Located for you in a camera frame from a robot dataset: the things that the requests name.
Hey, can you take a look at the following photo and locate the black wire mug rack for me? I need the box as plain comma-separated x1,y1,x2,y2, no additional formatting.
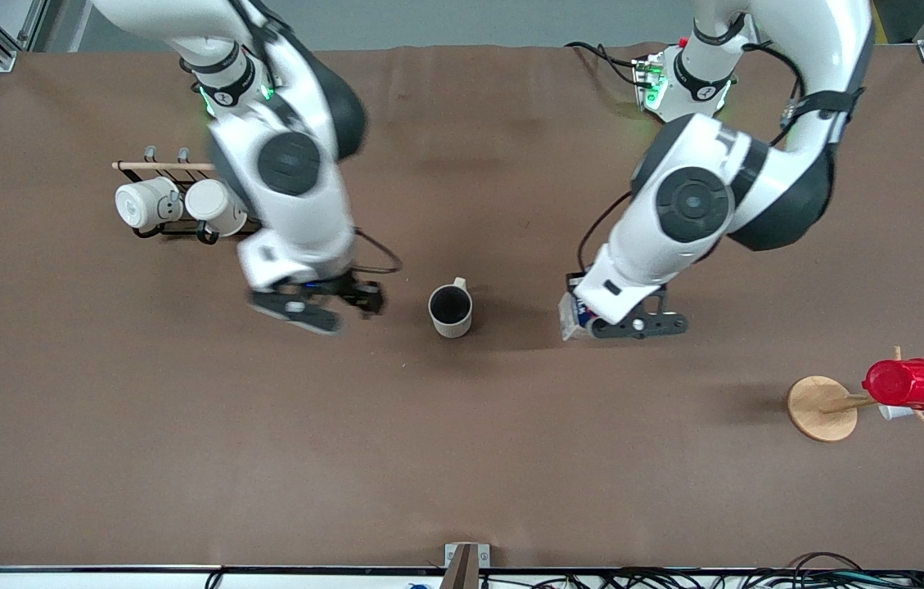
111,145,262,245

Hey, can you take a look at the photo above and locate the plain white mug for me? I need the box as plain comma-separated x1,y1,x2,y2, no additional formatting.
184,178,250,239

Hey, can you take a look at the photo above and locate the blue milk carton green cap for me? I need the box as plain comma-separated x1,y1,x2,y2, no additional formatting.
557,288,598,342

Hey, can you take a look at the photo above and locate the wooden mug tree stand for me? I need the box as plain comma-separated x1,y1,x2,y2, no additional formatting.
787,346,924,443

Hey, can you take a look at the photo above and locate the black left base cable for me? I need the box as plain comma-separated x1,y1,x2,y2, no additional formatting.
565,41,644,88

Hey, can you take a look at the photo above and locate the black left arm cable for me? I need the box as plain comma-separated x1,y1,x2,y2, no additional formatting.
744,41,808,148

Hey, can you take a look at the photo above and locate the red plastic cup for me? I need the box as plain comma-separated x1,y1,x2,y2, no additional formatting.
862,358,924,411

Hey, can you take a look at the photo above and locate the grey metal camera bracket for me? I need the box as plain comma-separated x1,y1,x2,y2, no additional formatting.
439,542,491,589

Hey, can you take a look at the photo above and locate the black cable bundle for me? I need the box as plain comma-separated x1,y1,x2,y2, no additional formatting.
204,552,924,589

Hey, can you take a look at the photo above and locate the white mug with face print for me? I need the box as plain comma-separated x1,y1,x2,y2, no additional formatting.
115,177,183,232

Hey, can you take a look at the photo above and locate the beige mug with dark inside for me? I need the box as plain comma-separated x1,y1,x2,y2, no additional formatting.
427,277,475,339

